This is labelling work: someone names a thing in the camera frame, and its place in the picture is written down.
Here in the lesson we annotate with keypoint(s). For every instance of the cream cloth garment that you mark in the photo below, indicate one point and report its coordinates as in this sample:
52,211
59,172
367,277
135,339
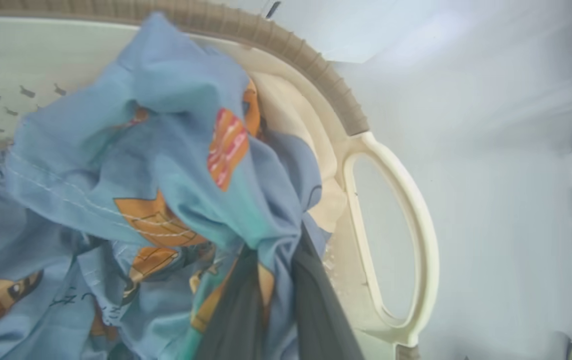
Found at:
291,115

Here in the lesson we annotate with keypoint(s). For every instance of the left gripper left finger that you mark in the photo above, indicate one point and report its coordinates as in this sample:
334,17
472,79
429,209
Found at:
238,320

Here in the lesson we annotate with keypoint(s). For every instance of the cream perforated laundry basket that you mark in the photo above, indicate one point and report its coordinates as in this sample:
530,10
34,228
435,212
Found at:
416,225

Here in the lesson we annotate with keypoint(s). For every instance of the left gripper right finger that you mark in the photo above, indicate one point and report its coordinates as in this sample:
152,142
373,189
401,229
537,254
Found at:
321,310

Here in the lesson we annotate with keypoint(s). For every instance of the blue cartoon print pyjama top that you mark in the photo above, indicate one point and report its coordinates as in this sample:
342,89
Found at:
175,75

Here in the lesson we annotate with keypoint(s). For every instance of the white front-load washing machine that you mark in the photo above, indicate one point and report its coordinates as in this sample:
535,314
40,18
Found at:
356,30

